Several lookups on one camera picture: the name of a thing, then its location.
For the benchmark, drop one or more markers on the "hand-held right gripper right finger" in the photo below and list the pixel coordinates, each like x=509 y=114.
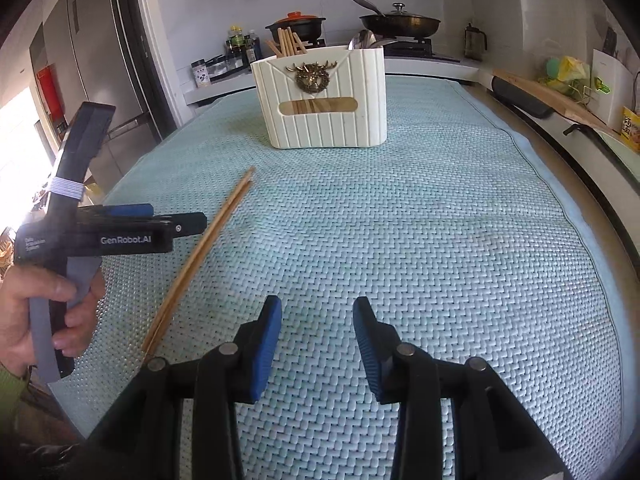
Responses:
x=367 y=350

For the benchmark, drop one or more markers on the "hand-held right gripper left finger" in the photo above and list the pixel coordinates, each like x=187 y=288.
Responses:
x=267 y=345

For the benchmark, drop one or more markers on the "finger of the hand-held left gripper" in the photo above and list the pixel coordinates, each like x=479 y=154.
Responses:
x=130 y=209
x=190 y=223

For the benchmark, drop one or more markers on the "long wooden chopstick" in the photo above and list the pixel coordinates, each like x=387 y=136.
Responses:
x=199 y=259
x=194 y=260

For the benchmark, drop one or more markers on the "white ribbed utensil holder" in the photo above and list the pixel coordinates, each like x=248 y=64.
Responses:
x=350 y=125

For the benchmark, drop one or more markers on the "bunch of wooden chopsticks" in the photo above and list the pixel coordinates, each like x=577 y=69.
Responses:
x=287 y=40

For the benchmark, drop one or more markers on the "steel spoon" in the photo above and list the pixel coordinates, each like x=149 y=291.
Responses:
x=361 y=40

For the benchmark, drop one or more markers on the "person's left hand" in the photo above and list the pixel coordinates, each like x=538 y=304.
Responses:
x=15 y=310

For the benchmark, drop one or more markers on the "light blue woven mat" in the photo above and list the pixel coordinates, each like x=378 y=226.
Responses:
x=425 y=235

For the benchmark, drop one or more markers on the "spice jar white label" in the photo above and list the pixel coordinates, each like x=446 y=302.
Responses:
x=200 y=76

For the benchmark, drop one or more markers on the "silver refrigerator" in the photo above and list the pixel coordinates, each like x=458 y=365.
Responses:
x=95 y=60

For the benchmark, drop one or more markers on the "row of spice jars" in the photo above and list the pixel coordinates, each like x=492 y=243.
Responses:
x=227 y=65

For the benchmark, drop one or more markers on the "green sauce bottle yellow cap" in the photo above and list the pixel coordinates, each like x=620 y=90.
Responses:
x=237 y=45

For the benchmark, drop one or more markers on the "dark sauce bottle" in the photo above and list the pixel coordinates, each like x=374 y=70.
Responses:
x=252 y=47

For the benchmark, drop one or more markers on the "black clay pot orange lid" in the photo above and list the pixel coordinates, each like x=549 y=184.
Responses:
x=312 y=25

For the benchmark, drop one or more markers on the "steel utensil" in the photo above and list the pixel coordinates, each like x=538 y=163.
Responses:
x=386 y=43

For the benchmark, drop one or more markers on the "black gas stove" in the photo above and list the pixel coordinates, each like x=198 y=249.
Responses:
x=415 y=50

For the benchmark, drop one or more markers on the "black frying pan glass lid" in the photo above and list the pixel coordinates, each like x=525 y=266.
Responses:
x=400 y=24

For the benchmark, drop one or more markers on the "black oblong object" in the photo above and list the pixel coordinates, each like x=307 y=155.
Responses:
x=520 y=97

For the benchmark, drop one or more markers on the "wooden cutting board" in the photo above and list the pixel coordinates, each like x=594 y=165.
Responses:
x=540 y=90

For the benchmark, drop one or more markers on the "light green board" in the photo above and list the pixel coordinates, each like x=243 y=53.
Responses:
x=622 y=155

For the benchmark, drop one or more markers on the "dark glass kettle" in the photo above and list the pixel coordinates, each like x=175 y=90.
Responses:
x=474 y=45

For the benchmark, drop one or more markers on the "green sponge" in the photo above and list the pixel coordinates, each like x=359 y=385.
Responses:
x=551 y=67

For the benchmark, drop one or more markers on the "yellow snack packet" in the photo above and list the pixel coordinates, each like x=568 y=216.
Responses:
x=631 y=127

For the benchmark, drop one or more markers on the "yellow plastic bag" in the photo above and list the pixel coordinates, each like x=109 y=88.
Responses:
x=570 y=67

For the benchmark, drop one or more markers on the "white knife block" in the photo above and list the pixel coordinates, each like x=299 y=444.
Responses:
x=612 y=75

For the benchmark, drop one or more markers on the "black knives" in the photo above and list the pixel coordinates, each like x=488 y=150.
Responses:
x=610 y=40

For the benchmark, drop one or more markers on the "red wall poster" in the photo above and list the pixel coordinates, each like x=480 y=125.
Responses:
x=47 y=90

